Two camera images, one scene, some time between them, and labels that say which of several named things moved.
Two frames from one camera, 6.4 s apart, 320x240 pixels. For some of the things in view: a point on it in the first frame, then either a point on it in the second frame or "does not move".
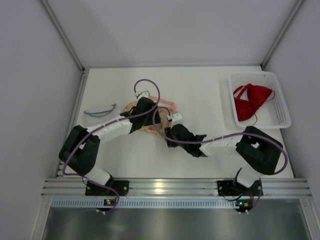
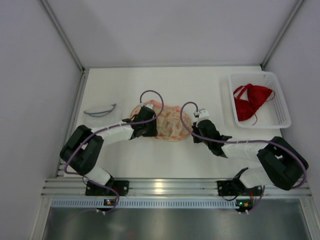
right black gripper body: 171,135 -> 200,130
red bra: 257,95 does not move
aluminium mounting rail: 171,187 does not move
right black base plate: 232,188 does not move
